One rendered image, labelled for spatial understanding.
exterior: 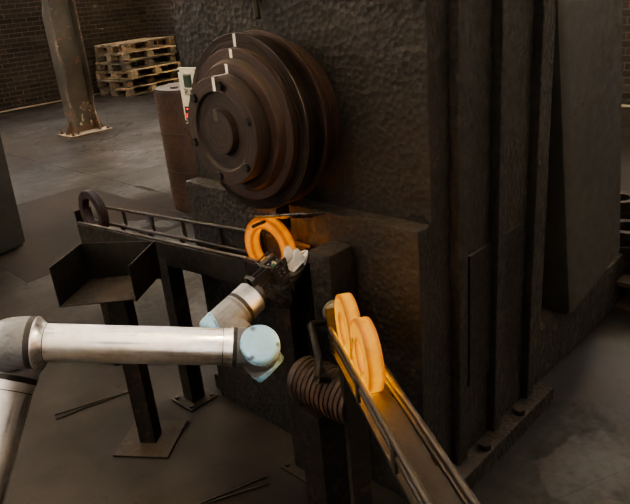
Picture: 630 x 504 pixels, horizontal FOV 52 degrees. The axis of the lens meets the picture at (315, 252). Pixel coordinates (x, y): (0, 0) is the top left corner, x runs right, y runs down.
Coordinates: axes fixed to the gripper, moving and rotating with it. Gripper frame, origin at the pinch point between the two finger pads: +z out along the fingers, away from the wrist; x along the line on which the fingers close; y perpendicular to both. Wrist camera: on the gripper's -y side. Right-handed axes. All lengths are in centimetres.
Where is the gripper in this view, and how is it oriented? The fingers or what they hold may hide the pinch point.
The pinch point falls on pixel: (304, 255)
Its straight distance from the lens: 180.2
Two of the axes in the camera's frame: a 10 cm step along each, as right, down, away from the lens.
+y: -2.9, -7.8, -5.6
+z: 6.3, -6.0, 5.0
